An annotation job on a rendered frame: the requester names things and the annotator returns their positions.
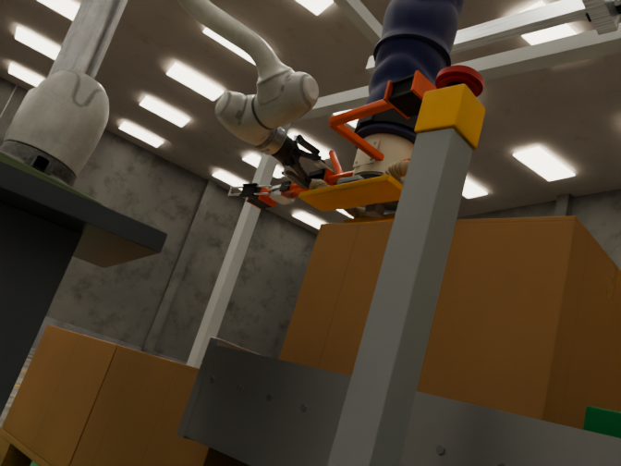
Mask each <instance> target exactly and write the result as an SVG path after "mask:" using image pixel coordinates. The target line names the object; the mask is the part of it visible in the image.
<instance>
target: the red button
mask: <svg viewBox="0 0 621 466"><path fill-rule="evenodd" d="M463 83H464V84H466V85H467V86H468V87H469V89H470V90H471V91H472V92H473V94H474V95H475V96H476V97H478V96H479V95H481V93H482V90H483V86H484V78H483V77H482V75H481V74H480V73H479V72H478V71H477V70H475V69H474V68H472V67H467V66H462V65H454V66H450V67H445V68H443V69H442V70H440V71H439V73H438V75H437V77H436V81H435V86H436V88H437V89H442V88H445V87H450V86H454V85H458V84H463Z"/></svg>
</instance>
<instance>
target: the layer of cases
mask: <svg viewBox="0 0 621 466"><path fill-rule="evenodd" d="M198 371H199V368H196V367H193V366H189V365H186V364H183V363H180V362H174V361H171V360H168V359H165V358H161V357H158V356H154V355H151V354H149V353H145V352H142V351H138V350H135V349H130V348H127V347H123V346H120V345H117V344H114V343H110V342H107V341H103V340H100V339H98V338H94V337H88V336H85V335H82V334H79V333H76V332H72V331H69V330H66V329H63V328H59V327H56V326H53V325H47V327H46V328H45V330H44V333H43V336H42V338H41V341H40V343H39V345H38V347H37V349H36V351H35V353H34V355H33V357H32V360H31V362H30V365H29V368H28V370H27V372H26V373H25V376H24V378H23V380H22V382H21V385H20V387H19V389H18V393H17V395H16V396H15V398H14V401H13V403H12V405H11V407H10V410H9V412H8V414H7V416H6V419H5V421H4V423H3V426H2V428H3V429H5V430H6V431H7V432H9V433H10V434H11V435H12V436H14V437H15V438H16V439H17V440H18V441H20V442H21V443H22V444H24V445H25V446H26V447H28V448H29V449H31V450H32V451H33V452H35V453H36V454H37V455H39V456H40V457H41V458H42V459H44V460H45V461H47V462H48V463H49V464H51V465H52V466H249V465H248V464H246V463H244V462H241V461H239V460H236V459H234V458H231V457H229V456H227V455H226V454H224V453H221V452H219V451H217V450H215V449H213V448H209V447H207V446H205V445H203V444H202V443H199V442H197V441H195V440H190V439H186V438H183V437H181V436H179V435H177V429H178V427H179V424H180V422H181V419H182V416H183V413H184V410H185V408H186V406H187V403H188V400H189V395H190V393H191V390H192V388H193V385H194V382H195V379H196V377H197V374H198Z"/></svg>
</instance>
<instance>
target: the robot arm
mask: <svg viewBox="0 0 621 466"><path fill-rule="evenodd" d="M177 1H178V3H179V4H180V5H181V6H182V7H183V9H184V10H185V11H186V12H187V13H188V14H189V15H190V16H191V17H193V18H194V19H195V20H196V21H198V22H199V23H200V24H201V25H203V26H204V27H206V28H207V29H209V30H211V31H213V32H214V33H216V34H217V35H219V36H221V37H222V38H224V39H225V40H227V41H229V42H230V43H232V44H233V45H235V46H236V47H238V48H239V49H241V50H242V51H244V52H245V53H246V54H248V55H249V56H250V57H251V59H252V60H253V62H254V63H255V65H256V67H257V69H258V74H259V77H258V81H257V83H256V87H257V94H253V95H247V96H246V95H244V94H242V93H240V92H226V93H225V94H224V95H223V96H222V97H221V98H220V99H219V100H218V102H217V104H216V107H215V116H216V117H217V119H218V120H219V121H220V123H221V124H222V125H223V126H224V127H225V128H226V129H227V130H228V131H230V132H231V133H232V134H233V135H235V136H236V137H238V138H239V139H241V140H242V141H244V142H247V143H250V144H252V145H253V146H254V147H255V148H257V149H259V150H260V151H262V152H263V153H265V154H267V155H271V156H272V157H274V158H275V159H277V160H278V161H280V162H281V163H282V164H283V166H284V171H282V172H281V174H282V175H283V176H287V177H288V178H290V179H291V180H292V181H294V182H295V183H296V184H297V185H299V186H300V187H301V188H302V189H304V188H308V187H309V185H310V183H311V181H312V180H314V178H312V179H310V177H309V176H308V175H307V173H306V172H305V171H304V169H303V168H302V167H301V163H300V162H299V158H300V157H304V158H308V159H311V160H314V161H313V162H312V163H313V164H315V165H316V166H318V167H319V168H320V169H326V168H328V169H329V170H331V171H332V172H334V170H333V169H331V168H330V167H329V166H327V165H326V164H325V162H324V160H323V159H322V157H321V156H320V155H319V153H320V150H319V149H317V148H316V147H315V146H313V145H312V144H310V143H309V142H308V141H306V140H304V138H303V137H302V136H301V135H300V134H299V135H295V136H294V140H292V139H291V138H290V137H289V136H287V135H286V132H285V130H284V129H283V128H281V127H283V126H285V125H287V124H290V123H292V122H294V121H296V120H297V119H299V118H301V117H303V116H304V115H305V114H307V113H308V112H309V111H310V110H311V109H312V108H313V107H314V106H315V105H316V103H317V101H318V96H319V88H318V85H317V82H316V81H315V79H314V78H313V77H312V76H311V75H309V74H307V73H303V72H295V71H293V69H292V67H287V66H285V65H284V64H282V63H281V61H280V60H279V59H278V57H277V56H276V54H275V53H274V51H273V50H272V48H271V47H270V46H269V45H268V43H267V42H266V41H265V40H264V39H262V38H261V37H260V36H259V35H258V34H256V33H255V32H254V31H252V30H250V29H249V28H247V27H246V26H245V25H243V24H242V23H240V22H239V21H237V20H236V19H234V18H232V17H231V16H229V15H228V14H227V13H226V12H225V11H223V10H222V9H220V8H219V7H217V6H215V5H214V4H213V3H211V2H210V1H209V0H177ZM127 2H128V0H82V2H81V4H80V6H79V9H78V12H77V14H76V16H75V17H74V19H73V22H72V24H71V26H70V28H69V30H68V33H67V36H66V38H65V40H64V42H63V44H62V46H61V48H60V50H59V53H58V55H57V57H56V59H55V61H54V64H53V66H52V68H51V70H50V72H49V75H48V77H47V78H45V79H44V80H42V81H41V82H40V84H39V85H38V86H37V87H36V88H33V89H31V90H29V91H28V92H27V94H26V96H25V98H24V99H23V101H22V103H21V105H20V107H19V109H18V111H17V113H16V114H15V116H14V118H13V120H12V123H11V125H10V126H9V128H8V130H7V131H6V135H5V137H4V143H3V144H2V145H1V147H0V152H2V153H5V154H7V155H9V156H11V157H13V158H15V159H17V160H19V161H20V162H22V163H24V164H26V165H28V166H31V167H33V168H35V169H37V170H39V171H41V172H43V173H44V174H46V175H48V176H50V177H52V178H55V179H56V180H58V181H60V182H62V183H64V184H66V185H68V186H69V187H71V188H72V186H73V184H74V182H75V179H76V178H77V176H78V174H79V172H80V171H81V169H82V168H83V167H84V166H85V165H86V163H87V162H88V160H89V158H90V157H91V154H92V153H93V151H94V149H95V147H96V146H97V144H98V142H99V140H100V139H101V137H102V135H103V132H104V129H105V127H106V124H107V121H108V116H109V101H108V97H107V95H106V93H105V90H104V88H103V86H102V85H101V84H100V83H99V82H97V81H96V80H95V76H96V74H97V72H98V69H99V67H100V65H101V63H102V61H103V59H104V55H105V53H106V50H107V48H108V46H109V43H110V42H111V39H112V37H113V35H114V32H115V30H116V26H117V24H118V22H119V20H120V18H121V16H122V13H123V11H124V9H125V6H126V4H127ZM298 144H299V145H300V146H302V147H303V148H305V149H306V150H307V151H309V153H308V152H305V151H304V150H301V149H299V147H298ZM288 166H290V167H291V168H292V169H294V170H295V172H296V173H297V174H295V173H294V172H292V170H291V169H290V168H289V167H288Z"/></svg>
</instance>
